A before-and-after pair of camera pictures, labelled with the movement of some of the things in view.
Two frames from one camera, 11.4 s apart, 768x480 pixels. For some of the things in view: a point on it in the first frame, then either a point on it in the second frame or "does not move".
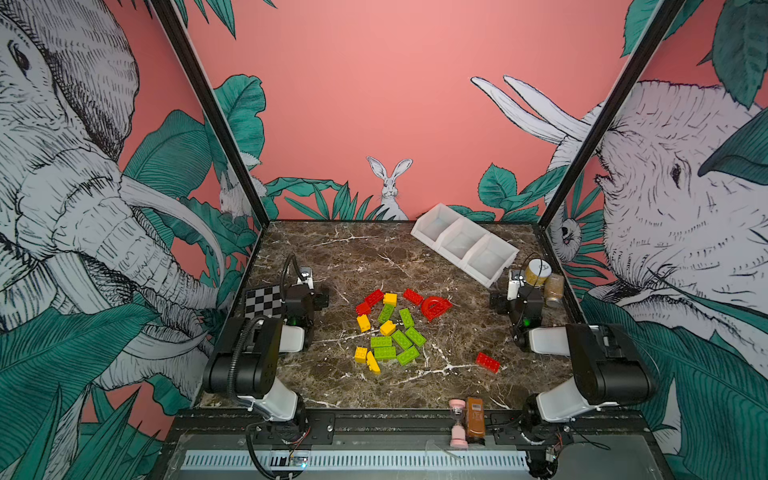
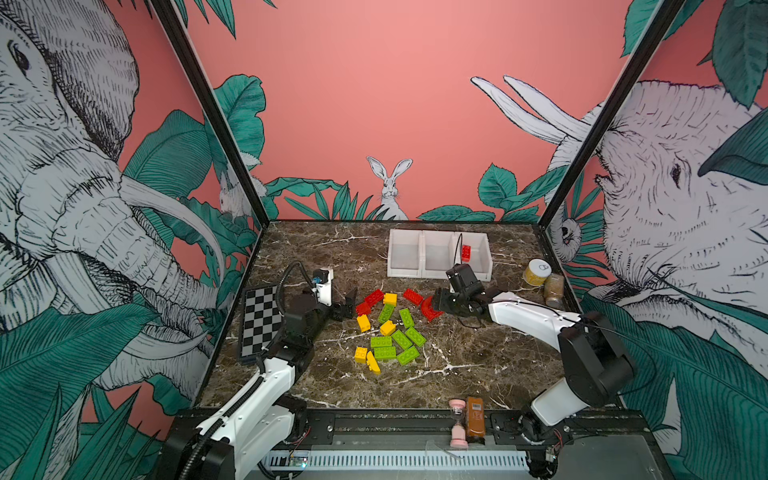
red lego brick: [487, 362] -> [466, 253]
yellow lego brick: [387, 328] does not move
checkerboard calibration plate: [263, 302] does not move
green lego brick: [407, 318] does not move
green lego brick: [415, 336] does not move
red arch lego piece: [433, 306] does not move
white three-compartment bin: [484, 255] -> [427, 254]
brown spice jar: [554, 290] does not move
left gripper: [319, 299] -> [349, 307]
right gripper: [505, 297] -> [441, 299]
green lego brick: [408, 356] does not move
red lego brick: [413, 296] does not move
